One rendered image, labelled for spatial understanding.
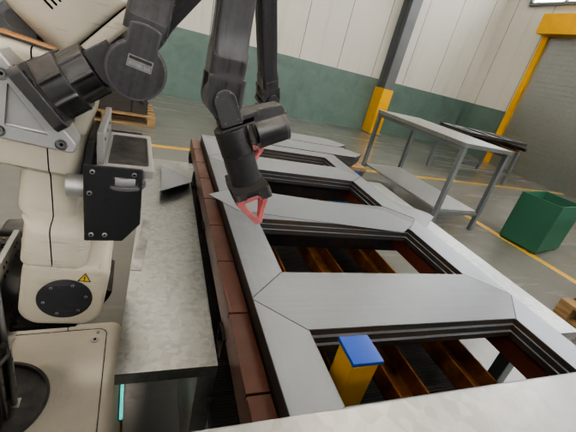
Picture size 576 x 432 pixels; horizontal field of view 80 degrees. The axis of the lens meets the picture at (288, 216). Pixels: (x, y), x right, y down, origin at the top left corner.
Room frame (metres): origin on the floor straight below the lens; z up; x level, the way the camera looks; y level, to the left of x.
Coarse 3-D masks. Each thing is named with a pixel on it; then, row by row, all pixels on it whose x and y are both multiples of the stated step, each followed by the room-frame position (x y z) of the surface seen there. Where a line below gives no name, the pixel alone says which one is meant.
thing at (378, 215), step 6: (366, 210) 1.21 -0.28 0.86; (372, 210) 1.23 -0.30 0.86; (378, 210) 1.25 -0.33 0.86; (372, 216) 1.17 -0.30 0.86; (378, 216) 1.18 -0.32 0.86; (384, 216) 1.20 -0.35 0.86; (378, 222) 1.12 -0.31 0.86; (384, 222) 1.14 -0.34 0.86; (390, 222) 1.15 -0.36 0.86; (384, 228) 1.08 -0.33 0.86; (390, 228) 1.10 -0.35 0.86; (396, 228) 1.11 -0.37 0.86
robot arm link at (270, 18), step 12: (264, 0) 1.04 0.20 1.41; (276, 0) 1.06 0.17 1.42; (264, 12) 1.05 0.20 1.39; (276, 12) 1.07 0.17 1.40; (264, 24) 1.06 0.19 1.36; (276, 24) 1.09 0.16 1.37; (264, 36) 1.08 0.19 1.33; (276, 36) 1.10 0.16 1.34; (264, 48) 1.09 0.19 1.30; (276, 48) 1.12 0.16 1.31; (264, 60) 1.11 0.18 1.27; (276, 60) 1.13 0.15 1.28; (264, 72) 1.13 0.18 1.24; (276, 72) 1.15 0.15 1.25; (264, 84) 1.14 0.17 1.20; (276, 84) 1.16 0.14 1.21; (264, 96) 1.15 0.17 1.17
